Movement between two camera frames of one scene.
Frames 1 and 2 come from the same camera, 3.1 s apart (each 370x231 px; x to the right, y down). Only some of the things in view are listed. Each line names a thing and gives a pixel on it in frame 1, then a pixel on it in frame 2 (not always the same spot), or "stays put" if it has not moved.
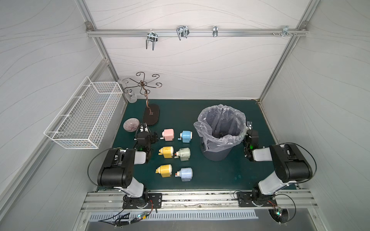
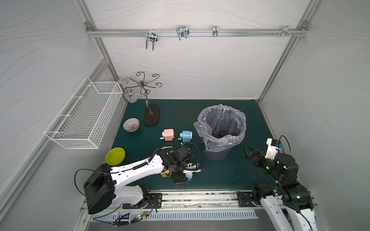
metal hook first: x=151 y=36 stays put
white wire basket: x=83 y=121 stays put
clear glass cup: x=129 y=94 stays put
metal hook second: x=182 y=31 stays put
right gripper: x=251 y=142 → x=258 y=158
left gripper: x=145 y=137 → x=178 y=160
